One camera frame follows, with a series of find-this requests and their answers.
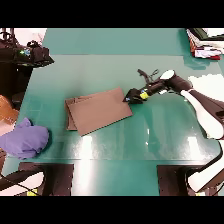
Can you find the purple garment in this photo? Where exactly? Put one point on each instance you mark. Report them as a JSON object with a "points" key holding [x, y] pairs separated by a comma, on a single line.
{"points": [[25, 140]]}

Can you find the brown T-shirt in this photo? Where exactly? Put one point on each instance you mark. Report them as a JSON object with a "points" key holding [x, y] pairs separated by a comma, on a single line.
{"points": [[100, 111]]}

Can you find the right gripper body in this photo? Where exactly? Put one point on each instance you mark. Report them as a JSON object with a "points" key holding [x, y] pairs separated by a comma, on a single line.
{"points": [[139, 95]]}

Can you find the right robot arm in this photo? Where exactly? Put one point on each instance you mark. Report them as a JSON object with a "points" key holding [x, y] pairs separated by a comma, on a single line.
{"points": [[206, 116]]}

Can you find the heap of clothes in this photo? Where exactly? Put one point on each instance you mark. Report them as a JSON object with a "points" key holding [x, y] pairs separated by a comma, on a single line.
{"points": [[206, 51]]}

